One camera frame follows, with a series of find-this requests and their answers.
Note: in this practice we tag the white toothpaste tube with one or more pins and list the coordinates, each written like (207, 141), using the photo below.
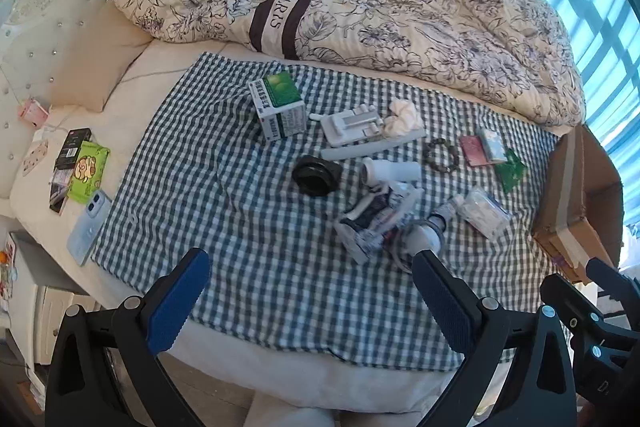
(370, 217)

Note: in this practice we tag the small dark packet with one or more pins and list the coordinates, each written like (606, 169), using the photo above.
(59, 192)

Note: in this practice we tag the green white carton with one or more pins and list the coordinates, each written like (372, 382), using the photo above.
(280, 107)

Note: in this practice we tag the pink small pouch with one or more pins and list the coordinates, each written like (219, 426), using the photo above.
(32, 112)

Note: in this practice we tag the green cartoon snack packet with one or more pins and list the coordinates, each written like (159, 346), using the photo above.
(87, 172)

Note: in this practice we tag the white bottle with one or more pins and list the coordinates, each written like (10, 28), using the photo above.
(395, 169)

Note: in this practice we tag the white plastic rack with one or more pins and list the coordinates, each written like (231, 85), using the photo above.
(345, 127)

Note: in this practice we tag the floral cream duvet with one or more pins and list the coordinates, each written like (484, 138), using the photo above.
(400, 7)

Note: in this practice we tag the black small box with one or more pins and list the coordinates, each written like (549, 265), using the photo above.
(72, 147)

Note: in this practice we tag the white nightstand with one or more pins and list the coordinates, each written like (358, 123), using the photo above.
(45, 302)

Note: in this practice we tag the clear plastic packet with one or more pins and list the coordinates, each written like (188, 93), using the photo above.
(482, 212)

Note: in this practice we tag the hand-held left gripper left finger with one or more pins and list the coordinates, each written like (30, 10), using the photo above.
(175, 302)

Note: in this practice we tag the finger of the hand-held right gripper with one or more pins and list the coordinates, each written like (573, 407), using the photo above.
(612, 279)
(575, 307)

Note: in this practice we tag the green white checked cloth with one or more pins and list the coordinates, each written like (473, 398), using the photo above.
(225, 207)

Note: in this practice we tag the black round cap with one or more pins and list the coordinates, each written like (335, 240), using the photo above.
(325, 184)

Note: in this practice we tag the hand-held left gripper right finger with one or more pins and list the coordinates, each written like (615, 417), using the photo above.
(445, 302)

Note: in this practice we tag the maroon card wallet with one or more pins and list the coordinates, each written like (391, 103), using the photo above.
(472, 152)

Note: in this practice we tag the white plush toy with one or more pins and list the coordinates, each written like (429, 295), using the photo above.
(425, 237)

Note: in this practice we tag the cardboard box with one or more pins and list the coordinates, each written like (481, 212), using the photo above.
(575, 187)

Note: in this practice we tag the light blue phone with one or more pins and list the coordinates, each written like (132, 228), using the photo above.
(87, 232)

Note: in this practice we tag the beige pillow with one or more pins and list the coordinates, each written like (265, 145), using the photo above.
(95, 62)

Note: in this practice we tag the window with bars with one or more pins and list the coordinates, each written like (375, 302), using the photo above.
(600, 7)

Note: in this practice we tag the small tissue pack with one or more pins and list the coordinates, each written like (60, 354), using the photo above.
(492, 144)

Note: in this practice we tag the crumpled white tissue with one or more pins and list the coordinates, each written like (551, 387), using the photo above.
(402, 117)

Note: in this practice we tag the white tufted headboard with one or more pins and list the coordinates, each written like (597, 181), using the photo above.
(45, 22)

